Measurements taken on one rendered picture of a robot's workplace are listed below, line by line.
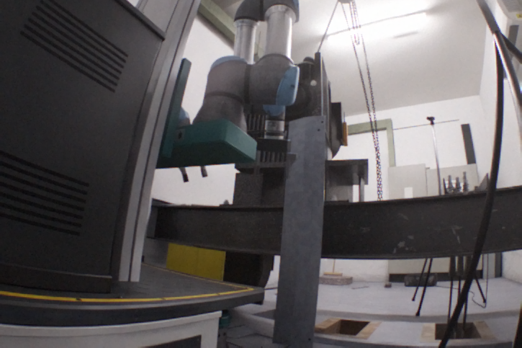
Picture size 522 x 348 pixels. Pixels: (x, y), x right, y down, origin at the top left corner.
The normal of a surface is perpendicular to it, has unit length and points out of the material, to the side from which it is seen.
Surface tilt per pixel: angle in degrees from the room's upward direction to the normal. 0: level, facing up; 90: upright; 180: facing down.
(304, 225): 90
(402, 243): 90
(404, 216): 90
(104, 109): 90
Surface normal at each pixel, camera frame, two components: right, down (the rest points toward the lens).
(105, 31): 0.88, -0.08
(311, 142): -0.39, -0.34
